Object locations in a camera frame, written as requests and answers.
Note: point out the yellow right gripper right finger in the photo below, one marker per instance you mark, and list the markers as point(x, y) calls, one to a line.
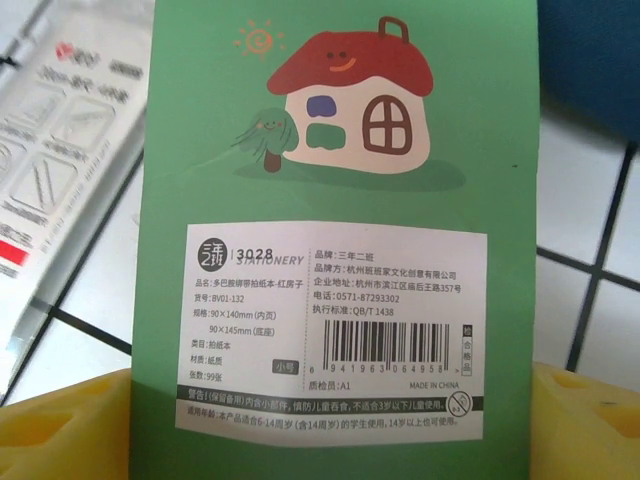
point(590, 430)

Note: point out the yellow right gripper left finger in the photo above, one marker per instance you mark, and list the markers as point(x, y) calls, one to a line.
point(60, 440)

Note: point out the green house notepad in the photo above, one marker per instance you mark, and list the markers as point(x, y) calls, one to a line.
point(350, 190)

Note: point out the navy blue backpack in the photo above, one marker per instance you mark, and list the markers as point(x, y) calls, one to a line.
point(590, 60)

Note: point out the white ruler set package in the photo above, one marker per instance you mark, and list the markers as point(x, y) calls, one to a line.
point(75, 110)

